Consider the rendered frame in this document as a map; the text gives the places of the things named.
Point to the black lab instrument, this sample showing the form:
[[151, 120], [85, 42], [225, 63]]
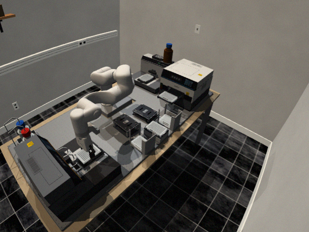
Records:
[[64, 189]]

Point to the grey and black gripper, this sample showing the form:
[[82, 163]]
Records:
[[86, 144]]

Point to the brown glass bottle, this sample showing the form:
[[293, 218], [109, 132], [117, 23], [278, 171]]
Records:
[[167, 56]]

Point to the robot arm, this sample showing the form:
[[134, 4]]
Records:
[[87, 110]]

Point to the red bottle cap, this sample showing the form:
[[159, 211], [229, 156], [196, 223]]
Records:
[[25, 132]]

